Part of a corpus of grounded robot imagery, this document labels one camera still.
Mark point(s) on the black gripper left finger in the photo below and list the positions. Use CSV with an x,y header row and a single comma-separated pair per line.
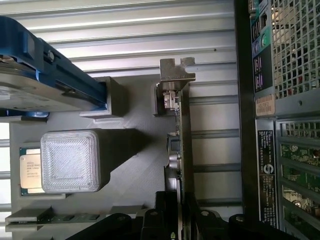
x,y
163,220

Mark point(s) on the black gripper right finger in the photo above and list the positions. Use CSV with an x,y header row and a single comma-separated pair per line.
x,y
193,225

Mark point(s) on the black printed rating label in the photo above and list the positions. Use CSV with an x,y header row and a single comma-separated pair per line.
x,y
266,195

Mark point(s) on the green RAM stick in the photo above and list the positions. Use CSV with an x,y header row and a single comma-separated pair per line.
x,y
67,217

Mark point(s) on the grey printed parts rack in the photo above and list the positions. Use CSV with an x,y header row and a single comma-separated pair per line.
x,y
140,125

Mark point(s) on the pale pink sticker label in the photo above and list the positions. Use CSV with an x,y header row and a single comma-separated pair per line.
x,y
265,106

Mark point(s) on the CPU with silver lid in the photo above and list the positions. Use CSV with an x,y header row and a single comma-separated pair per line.
x,y
30,170

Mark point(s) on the black metal PC case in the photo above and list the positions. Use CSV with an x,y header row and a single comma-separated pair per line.
x,y
295,112

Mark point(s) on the hard disk in blue carrier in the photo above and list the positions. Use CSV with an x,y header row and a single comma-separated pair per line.
x,y
62,75

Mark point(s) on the green graphics card, metal bracket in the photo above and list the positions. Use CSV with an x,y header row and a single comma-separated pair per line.
x,y
185,140

